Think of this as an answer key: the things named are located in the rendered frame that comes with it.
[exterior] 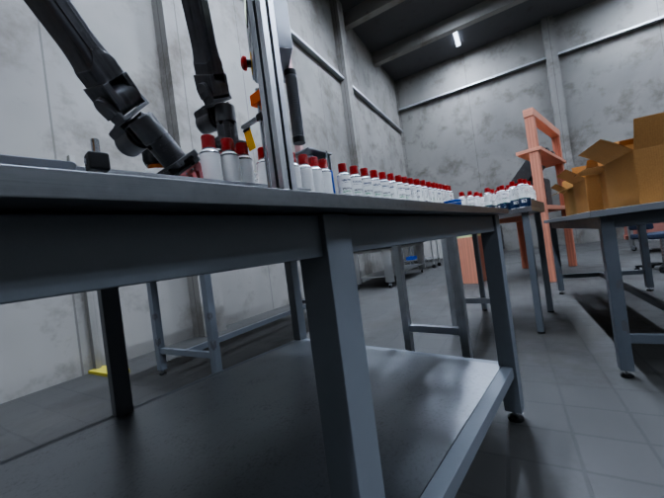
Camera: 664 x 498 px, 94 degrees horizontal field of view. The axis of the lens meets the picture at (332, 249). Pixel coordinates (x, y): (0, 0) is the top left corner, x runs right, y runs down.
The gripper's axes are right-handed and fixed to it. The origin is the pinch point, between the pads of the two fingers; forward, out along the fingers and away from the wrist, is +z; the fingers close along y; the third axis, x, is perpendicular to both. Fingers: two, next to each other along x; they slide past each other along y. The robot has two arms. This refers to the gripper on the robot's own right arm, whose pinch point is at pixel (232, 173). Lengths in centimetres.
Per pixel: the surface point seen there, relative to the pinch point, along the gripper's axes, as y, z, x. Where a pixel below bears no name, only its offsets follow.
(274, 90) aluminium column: 1.0, -14.4, 22.8
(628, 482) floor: -61, 101, 79
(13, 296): 51, 26, 48
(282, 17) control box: -4.6, -34.8, 23.2
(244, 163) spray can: 1.3, -0.7, 7.8
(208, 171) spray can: 12.1, 2.7, 7.7
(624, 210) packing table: -133, 26, 91
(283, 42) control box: -4.1, -28.1, 22.9
